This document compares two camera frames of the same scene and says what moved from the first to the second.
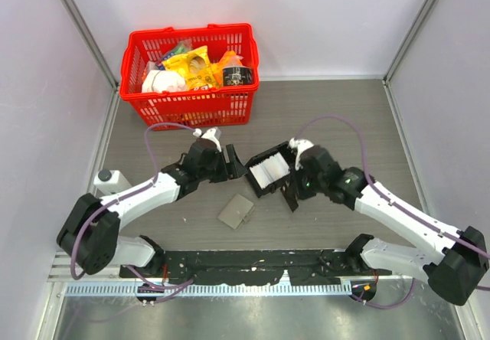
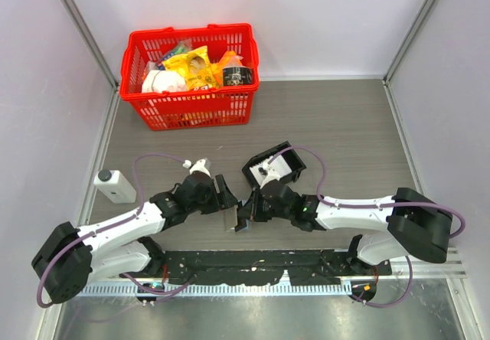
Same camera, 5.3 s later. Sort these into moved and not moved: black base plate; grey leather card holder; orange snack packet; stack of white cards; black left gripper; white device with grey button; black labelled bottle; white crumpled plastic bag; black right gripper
Moved: black left gripper; grey leather card holder; black right gripper
Not moved: orange snack packet; black base plate; black labelled bottle; stack of white cards; white crumpled plastic bag; white device with grey button
